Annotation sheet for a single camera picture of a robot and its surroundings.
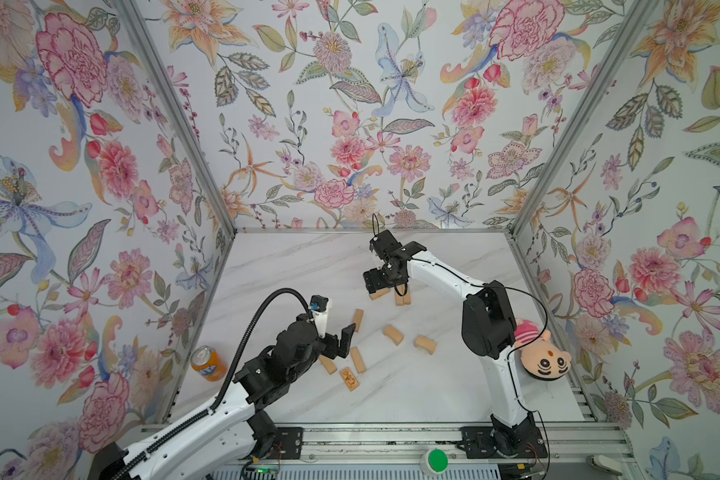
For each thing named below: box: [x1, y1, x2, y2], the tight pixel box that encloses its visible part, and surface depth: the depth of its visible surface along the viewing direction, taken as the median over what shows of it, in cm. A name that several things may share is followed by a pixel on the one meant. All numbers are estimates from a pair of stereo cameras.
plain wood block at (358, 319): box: [354, 308, 364, 333], surface depth 99 cm
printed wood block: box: [340, 366, 360, 391], surface depth 86 cm
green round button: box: [428, 449, 449, 473], surface depth 66 cm
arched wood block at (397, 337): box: [384, 324, 404, 346], surface depth 94 cm
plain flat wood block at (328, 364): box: [319, 355, 337, 375], surface depth 88 cm
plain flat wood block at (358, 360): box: [350, 346, 366, 374], surface depth 90 cm
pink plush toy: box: [514, 318, 572, 381], surface depth 82 cm
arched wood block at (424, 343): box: [414, 336, 437, 355], surface depth 92 cm
